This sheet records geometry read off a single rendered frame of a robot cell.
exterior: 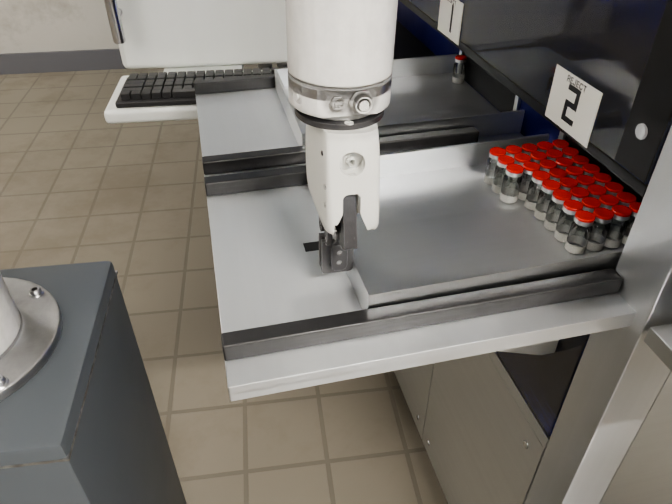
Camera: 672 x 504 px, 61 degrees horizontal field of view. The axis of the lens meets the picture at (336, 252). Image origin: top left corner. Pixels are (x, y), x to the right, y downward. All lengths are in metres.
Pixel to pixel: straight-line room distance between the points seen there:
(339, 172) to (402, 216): 0.25
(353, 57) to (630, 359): 0.42
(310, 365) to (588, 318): 0.28
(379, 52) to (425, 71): 0.68
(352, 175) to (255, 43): 0.95
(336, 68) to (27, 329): 0.39
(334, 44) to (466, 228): 0.33
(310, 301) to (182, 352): 1.22
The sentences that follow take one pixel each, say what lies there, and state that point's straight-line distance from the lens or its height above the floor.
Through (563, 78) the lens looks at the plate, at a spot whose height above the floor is 1.04.
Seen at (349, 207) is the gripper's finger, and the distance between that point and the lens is 0.49.
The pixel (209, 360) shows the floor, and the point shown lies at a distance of 1.74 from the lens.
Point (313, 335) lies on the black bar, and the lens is 0.52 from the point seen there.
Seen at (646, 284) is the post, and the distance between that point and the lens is 0.62.
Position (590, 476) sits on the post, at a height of 0.60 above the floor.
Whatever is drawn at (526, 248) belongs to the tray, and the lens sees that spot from 0.68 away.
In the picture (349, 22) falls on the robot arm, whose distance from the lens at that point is 0.43.
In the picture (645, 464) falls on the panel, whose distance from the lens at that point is 0.89.
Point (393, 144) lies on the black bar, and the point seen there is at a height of 0.89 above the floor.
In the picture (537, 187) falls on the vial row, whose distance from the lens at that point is 0.73.
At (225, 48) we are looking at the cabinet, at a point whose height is 0.84.
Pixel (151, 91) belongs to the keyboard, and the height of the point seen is 0.82.
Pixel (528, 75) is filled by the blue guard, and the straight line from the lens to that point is 0.76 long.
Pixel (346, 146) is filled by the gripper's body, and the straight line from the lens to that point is 0.46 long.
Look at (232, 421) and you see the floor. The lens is 1.59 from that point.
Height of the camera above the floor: 1.27
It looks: 38 degrees down
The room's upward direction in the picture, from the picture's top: straight up
